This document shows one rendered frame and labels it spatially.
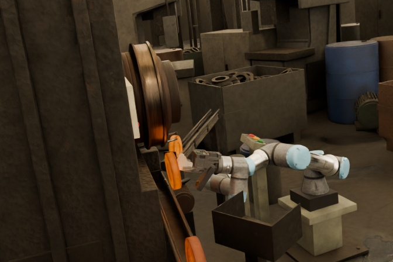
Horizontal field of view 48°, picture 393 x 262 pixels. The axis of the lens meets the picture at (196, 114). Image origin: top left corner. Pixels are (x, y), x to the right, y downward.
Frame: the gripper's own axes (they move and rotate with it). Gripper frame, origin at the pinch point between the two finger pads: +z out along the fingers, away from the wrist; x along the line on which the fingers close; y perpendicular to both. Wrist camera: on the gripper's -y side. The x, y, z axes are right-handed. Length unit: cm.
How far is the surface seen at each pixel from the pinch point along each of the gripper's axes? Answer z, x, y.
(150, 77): 13.6, -1.5, 35.4
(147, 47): 14, -15, 46
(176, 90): 1.3, -7.5, 30.4
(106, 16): 35, 26, 56
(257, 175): -77, -82, -30
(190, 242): 4, 52, -6
